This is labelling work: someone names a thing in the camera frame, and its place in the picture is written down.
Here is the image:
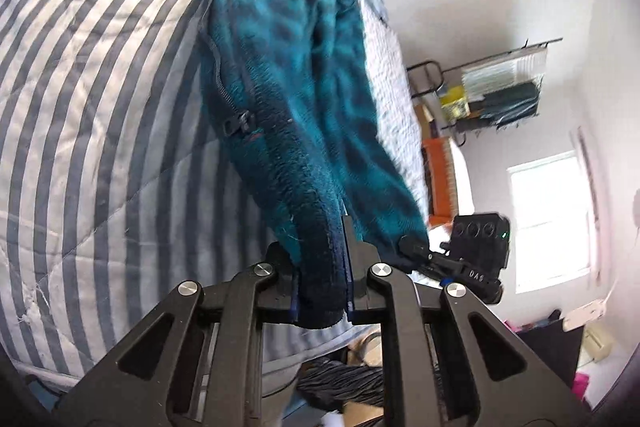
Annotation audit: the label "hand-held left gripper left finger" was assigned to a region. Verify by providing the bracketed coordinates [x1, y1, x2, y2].
[55, 242, 301, 427]

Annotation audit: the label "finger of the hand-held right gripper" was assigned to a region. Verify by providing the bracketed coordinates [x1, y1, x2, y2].
[398, 234, 449, 278]

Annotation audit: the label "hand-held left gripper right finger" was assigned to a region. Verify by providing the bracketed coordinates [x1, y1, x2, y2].
[340, 216, 591, 427]

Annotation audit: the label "teal fleece jacket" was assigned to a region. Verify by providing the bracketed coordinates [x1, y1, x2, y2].
[197, 0, 431, 330]

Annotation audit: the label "dark folded clothes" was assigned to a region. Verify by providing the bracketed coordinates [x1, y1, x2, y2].
[470, 79, 543, 128]

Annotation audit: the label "orange crate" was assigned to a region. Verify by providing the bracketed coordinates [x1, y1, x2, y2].
[422, 137, 458, 225]

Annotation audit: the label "bright window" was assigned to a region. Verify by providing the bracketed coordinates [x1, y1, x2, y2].
[507, 151, 596, 293]

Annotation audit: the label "dark grey knit cloth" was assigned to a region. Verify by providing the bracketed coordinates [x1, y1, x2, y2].
[295, 357, 386, 408]

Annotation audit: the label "white device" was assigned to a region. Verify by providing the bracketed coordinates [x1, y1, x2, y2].
[562, 299, 608, 333]

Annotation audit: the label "black bag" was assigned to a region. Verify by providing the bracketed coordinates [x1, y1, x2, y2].
[515, 319, 586, 388]

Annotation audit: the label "yellow packet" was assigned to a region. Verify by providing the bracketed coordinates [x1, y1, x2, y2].
[440, 87, 471, 118]

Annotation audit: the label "white textured blanket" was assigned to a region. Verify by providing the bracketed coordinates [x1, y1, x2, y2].
[350, 0, 476, 288]

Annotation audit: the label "beige box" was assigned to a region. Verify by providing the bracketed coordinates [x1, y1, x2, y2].
[580, 324, 616, 363]

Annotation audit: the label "pink item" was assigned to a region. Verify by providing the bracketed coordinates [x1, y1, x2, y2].
[572, 369, 593, 403]

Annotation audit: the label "blue white striped quilt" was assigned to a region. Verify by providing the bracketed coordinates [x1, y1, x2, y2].
[0, 0, 386, 380]

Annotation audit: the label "black wire rack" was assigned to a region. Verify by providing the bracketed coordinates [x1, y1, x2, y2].
[407, 38, 563, 148]

